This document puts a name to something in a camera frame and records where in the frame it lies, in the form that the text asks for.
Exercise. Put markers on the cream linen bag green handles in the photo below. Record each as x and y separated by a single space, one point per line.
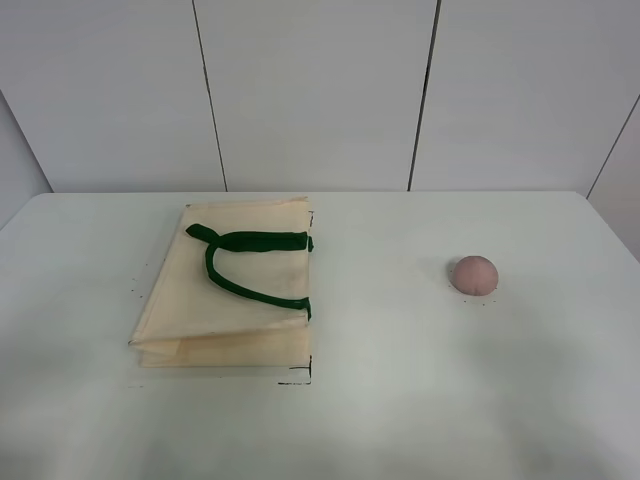
233 290

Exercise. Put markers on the pink peach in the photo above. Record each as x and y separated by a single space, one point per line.
473 275

